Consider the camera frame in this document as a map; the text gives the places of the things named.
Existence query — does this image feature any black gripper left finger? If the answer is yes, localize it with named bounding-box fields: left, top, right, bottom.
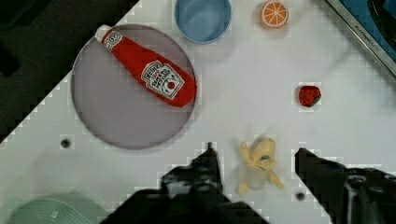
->
left=101, top=144, right=268, bottom=224

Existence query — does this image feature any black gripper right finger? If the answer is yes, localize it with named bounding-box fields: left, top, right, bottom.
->
left=294, top=147, right=396, bottom=224

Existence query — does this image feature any yellow plush peeled banana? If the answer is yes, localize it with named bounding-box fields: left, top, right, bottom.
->
left=237, top=138, right=285, bottom=195

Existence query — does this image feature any silver toaster oven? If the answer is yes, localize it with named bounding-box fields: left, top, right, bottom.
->
left=323, top=0, right=396, bottom=77

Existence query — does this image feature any red strawberry toy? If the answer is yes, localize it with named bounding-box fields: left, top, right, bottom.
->
left=299, top=86, right=321, bottom=107

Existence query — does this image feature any red ketchup bottle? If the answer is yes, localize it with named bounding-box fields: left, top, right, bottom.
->
left=94, top=25, right=197, bottom=107

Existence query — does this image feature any grey round plate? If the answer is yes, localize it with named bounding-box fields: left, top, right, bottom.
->
left=71, top=38, right=196, bottom=149

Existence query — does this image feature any green oval colander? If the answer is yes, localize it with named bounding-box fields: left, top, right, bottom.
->
left=5, top=193, right=107, bottom=224

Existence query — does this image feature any blue bowl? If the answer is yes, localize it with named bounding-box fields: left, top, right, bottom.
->
left=174, top=0, right=233, bottom=44

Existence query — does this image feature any orange slice toy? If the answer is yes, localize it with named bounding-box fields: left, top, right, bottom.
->
left=259, top=0, right=289, bottom=29

